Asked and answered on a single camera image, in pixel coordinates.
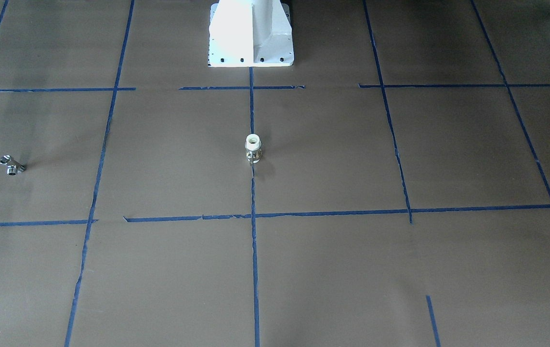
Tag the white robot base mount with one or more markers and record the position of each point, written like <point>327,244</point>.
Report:
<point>250,33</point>

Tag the small metal pipe fitting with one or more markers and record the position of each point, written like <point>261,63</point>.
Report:
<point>12,166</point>

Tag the brown paper table cover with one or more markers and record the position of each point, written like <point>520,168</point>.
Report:
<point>402,198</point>

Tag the brass PPR valve white ends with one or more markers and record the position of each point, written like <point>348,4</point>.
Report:
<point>253,147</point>

